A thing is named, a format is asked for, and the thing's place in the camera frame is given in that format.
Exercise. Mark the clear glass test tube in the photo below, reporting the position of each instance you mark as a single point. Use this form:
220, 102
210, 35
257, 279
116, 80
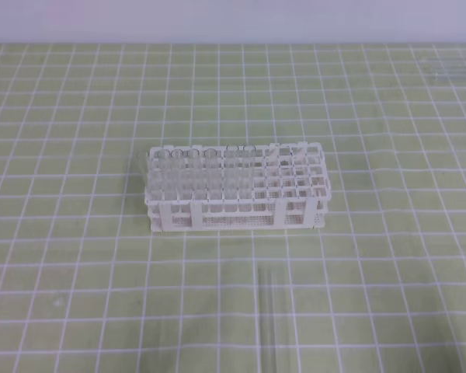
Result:
267, 325

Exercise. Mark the spare glass tube far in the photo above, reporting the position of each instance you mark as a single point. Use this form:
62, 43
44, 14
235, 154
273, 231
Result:
447, 63

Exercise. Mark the white plastic test tube rack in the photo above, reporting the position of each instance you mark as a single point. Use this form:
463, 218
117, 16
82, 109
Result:
184, 188

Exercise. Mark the green checked tablecloth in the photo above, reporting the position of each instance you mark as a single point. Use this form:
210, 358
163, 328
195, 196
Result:
86, 287

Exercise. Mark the spare glass tube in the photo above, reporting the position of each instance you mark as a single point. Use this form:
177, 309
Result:
450, 76
447, 63

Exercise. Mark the spare glass tube near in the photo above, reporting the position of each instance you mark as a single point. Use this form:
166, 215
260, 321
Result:
450, 76

